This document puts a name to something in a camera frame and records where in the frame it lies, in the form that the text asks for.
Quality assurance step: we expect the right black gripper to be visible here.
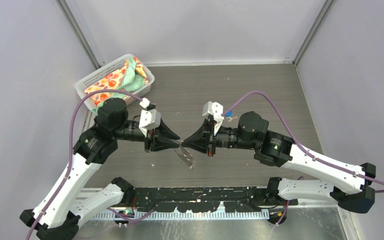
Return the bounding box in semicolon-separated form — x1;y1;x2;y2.
181;117;257;157

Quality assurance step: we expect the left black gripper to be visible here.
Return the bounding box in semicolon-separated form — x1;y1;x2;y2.
113;116;180;153

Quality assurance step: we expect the metal keyring holder plate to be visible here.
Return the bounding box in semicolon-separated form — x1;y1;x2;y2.
173;140;195;170

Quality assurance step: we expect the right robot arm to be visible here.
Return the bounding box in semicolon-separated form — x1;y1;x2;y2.
181;111;376;214

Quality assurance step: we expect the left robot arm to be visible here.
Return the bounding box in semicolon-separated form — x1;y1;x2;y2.
20;98;179;240

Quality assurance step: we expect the blue tagged key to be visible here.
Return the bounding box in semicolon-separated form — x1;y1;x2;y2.
225;111;238;122

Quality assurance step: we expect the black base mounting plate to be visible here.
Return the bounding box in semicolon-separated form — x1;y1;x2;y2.
120;186;287;213

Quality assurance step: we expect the colourful patterned cloth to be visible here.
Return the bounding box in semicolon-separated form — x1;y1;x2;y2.
84;56;150;110

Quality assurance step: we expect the white plastic basket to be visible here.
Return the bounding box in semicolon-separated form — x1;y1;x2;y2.
75;53;155;114

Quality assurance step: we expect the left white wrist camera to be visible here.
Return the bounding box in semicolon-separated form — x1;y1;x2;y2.
138;109;161;137

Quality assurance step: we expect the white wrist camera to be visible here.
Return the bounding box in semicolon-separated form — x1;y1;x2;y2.
202;101;224;136
138;109;161;137

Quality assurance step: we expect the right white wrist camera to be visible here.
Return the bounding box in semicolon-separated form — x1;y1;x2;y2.
202;101;224;136

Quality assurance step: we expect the white slotted cable duct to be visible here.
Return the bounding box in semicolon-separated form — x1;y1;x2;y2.
91;209;270;221

